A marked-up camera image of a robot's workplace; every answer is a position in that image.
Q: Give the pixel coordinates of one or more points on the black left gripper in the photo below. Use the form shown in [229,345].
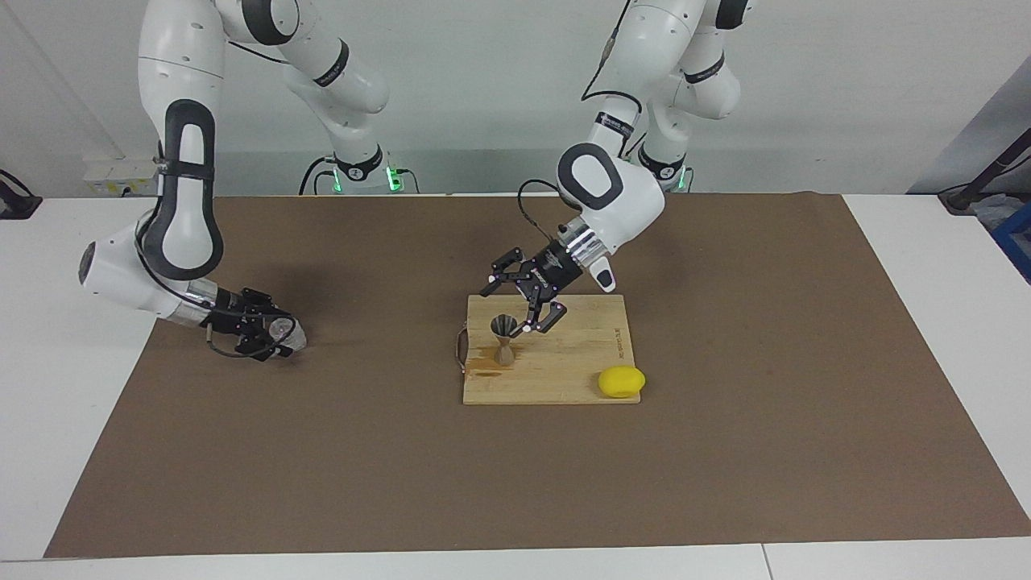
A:
[548,272]

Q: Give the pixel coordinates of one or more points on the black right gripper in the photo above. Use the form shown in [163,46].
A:
[233,316]

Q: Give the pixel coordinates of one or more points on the clear glass cup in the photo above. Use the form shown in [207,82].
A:
[288,332]

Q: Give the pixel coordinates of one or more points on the steel jigger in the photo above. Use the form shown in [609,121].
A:
[504,326]

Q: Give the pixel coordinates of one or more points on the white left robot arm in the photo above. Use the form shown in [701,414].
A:
[612,193]

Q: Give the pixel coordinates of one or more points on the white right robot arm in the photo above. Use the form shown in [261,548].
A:
[189,193]

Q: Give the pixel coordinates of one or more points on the wooden cutting board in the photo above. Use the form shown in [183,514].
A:
[580,354]

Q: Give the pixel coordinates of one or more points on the yellow lemon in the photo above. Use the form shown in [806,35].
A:
[621,382]

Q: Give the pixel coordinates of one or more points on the brown table mat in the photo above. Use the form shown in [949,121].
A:
[515,483]

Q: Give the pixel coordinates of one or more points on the black stand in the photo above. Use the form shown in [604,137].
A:
[991,173]

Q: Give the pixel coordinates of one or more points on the blue crate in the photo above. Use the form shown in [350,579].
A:
[1016,242]

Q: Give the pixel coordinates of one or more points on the white wall socket strip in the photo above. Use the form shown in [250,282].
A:
[121,173]

